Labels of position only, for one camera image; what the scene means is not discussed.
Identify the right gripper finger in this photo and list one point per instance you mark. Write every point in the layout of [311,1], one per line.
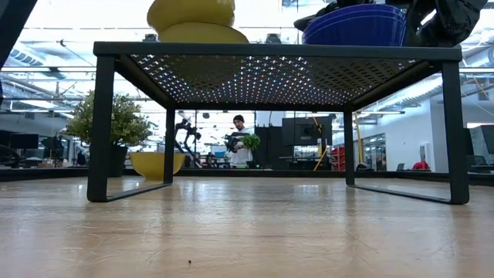
[320,12]

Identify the blue plastic bowl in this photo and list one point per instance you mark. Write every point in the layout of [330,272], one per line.
[355,31]

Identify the yellow patterned mini bowl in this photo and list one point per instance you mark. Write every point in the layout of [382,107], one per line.
[200,35]
[189,13]
[150,166]

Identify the black background robot arm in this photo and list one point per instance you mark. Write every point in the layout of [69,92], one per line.
[189,133]

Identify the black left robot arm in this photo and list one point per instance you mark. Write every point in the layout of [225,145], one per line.
[11,23]

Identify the black perforated metal shelf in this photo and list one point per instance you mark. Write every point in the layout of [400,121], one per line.
[270,50]

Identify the black cabinet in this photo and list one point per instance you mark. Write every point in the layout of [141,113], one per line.
[301,131]

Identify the red jacket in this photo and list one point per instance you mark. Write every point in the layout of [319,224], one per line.
[420,166]

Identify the small green plant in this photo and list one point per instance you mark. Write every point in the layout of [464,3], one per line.
[251,141]

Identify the red rack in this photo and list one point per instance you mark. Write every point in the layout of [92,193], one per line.
[338,158]

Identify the black handheld device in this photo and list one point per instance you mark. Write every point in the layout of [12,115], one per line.
[231,143]

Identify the person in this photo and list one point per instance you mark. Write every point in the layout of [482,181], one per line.
[242,156]

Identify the green potted plant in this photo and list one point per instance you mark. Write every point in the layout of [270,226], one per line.
[131,123]

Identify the black monitor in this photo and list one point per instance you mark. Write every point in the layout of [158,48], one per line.
[23,141]

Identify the black office chair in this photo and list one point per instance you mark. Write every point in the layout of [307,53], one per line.
[8,156]

